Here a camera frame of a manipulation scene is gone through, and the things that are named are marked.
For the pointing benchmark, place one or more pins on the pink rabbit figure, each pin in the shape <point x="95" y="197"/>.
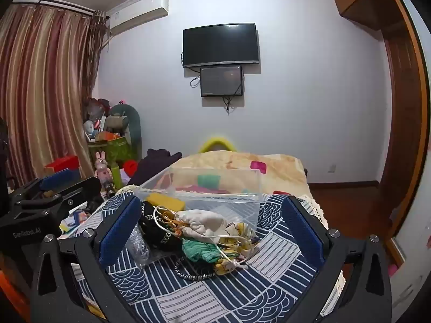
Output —
<point x="102" y="170"/>

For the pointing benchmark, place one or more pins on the orange cloth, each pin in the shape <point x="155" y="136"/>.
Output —
<point x="10" y="286"/>

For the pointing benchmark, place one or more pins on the white air conditioner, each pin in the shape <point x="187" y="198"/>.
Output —
<point x="138" y="15"/>

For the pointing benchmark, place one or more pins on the wall television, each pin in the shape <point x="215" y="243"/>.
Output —
<point x="220" y="43"/>

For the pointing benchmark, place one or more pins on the beige patterned pillow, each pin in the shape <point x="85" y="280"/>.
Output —
<point x="279" y="171"/>

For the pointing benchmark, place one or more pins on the grey green plush toy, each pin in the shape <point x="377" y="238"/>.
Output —
<point x="129" y="117"/>

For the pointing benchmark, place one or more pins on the yellow sponge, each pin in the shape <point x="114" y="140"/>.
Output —
<point x="168" y="202"/>

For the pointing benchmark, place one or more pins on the pile of household clutter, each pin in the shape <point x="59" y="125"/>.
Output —
<point x="97" y="121"/>

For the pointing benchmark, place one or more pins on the dark purple garment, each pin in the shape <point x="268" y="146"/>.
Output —
<point x="151" y="166"/>

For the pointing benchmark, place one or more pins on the red box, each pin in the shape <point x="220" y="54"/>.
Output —
<point x="62" y="165"/>

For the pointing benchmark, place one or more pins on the small wall monitor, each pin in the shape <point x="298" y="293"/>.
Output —
<point x="221" y="80"/>

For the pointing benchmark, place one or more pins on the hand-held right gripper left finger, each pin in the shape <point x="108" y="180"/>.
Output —
<point x="118" y="232"/>

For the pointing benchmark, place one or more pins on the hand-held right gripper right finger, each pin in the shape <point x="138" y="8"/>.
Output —
<point x="303" y="232"/>

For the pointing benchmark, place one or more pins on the wall socket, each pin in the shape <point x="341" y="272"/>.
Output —
<point x="332" y="168"/>

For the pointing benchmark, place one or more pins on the green storage bag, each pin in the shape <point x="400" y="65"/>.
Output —
<point x="114" y="149"/>

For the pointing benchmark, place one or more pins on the blue patterned cloth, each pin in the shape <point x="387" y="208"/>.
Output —
<point x="235" y="292"/>

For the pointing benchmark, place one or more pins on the black printed headband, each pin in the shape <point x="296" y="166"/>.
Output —
<point x="158" y="232"/>

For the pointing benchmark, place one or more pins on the green bottle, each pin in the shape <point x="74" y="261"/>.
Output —
<point x="116" y="175"/>

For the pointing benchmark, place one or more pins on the red cloth item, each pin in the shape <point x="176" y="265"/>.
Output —
<point x="129" y="166"/>

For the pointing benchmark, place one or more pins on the brown wooden door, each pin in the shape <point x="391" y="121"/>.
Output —
<point x="404" y="124"/>

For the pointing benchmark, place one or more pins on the striped brown curtain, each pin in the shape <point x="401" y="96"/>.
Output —
<point x="40" y="91"/>

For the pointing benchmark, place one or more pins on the pile of papers and boxes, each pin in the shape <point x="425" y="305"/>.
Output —
<point x="75" y="220"/>

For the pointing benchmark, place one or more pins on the black white braided hair band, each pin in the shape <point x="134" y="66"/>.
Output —
<point x="188" y="277"/>

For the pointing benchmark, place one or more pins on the black flashlight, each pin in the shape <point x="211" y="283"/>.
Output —
<point x="108" y="188"/>

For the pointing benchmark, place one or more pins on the yellow foam hoop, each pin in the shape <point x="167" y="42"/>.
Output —
<point x="215" y="143"/>

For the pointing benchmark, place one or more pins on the clear plastic bag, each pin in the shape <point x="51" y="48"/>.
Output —
<point x="138" y="247"/>

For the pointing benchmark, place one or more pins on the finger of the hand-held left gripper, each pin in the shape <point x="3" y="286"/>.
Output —
<point x="59" y="178"/>
<point x="80" y="188"/>

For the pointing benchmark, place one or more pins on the floral cloth pouch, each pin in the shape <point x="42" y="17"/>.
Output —
<point x="235" y="242"/>

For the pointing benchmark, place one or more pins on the white lace cloth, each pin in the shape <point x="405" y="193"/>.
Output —
<point x="318" y="212"/>

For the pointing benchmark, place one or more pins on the clear plastic storage box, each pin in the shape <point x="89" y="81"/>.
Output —
<point x="219" y="205"/>

